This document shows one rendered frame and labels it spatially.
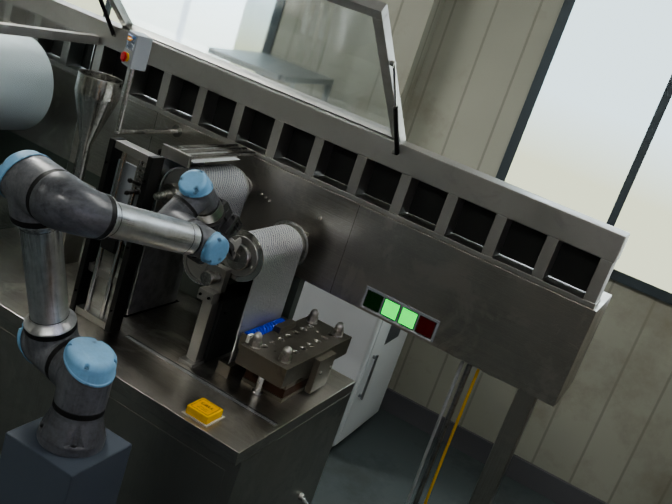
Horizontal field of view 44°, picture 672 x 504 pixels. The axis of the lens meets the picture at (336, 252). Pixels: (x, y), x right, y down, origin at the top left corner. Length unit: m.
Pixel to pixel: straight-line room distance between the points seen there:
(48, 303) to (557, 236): 1.31
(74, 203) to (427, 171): 1.11
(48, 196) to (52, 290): 0.28
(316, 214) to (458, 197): 0.46
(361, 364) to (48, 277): 2.15
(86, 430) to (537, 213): 1.28
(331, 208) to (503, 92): 1.79
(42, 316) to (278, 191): 0.98
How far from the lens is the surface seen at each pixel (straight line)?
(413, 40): 4.17
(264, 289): 2.42
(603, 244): 2.32
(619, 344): 4.20
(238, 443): 2.18
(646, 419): 4.29
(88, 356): 1.91
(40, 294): 1.92
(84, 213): 1.70
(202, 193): 2.05
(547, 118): 4.11
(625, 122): 4.05
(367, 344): 3.76
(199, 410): 2.22
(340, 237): 2.56
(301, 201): 2.61
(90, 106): 2.74
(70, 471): 1.95
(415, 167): 2.45
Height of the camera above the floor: 2.04
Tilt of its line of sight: 17 degrees down
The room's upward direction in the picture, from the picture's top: 19 degrees clockwise
